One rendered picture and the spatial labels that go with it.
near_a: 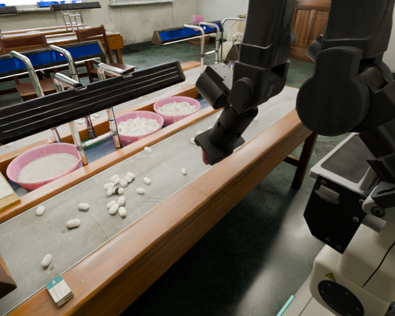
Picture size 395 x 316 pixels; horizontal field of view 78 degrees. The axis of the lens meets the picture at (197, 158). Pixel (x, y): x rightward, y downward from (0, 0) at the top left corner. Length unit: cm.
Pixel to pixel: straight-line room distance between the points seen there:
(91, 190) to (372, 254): 83
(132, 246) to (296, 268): 114
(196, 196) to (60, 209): 45
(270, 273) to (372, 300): 94
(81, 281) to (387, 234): 68
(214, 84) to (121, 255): 50
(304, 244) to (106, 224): 129
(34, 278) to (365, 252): 78
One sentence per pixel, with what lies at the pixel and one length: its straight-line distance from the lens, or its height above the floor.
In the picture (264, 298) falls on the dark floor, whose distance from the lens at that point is 153.
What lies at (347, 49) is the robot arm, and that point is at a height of 130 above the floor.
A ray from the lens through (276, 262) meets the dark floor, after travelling 165.
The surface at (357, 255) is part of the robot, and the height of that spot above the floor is 89.
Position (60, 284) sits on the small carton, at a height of 79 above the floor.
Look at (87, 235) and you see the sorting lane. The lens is 83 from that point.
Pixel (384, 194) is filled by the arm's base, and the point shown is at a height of 116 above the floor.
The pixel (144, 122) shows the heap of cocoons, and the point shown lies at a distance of 135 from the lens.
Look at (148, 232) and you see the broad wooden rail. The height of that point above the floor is 76.
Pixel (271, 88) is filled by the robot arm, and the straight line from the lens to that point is 41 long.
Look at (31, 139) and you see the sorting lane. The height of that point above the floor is 74.
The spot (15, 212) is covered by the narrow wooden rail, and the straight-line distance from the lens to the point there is 98.
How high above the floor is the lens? 135
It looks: 36 degrees down
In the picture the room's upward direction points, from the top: straight up
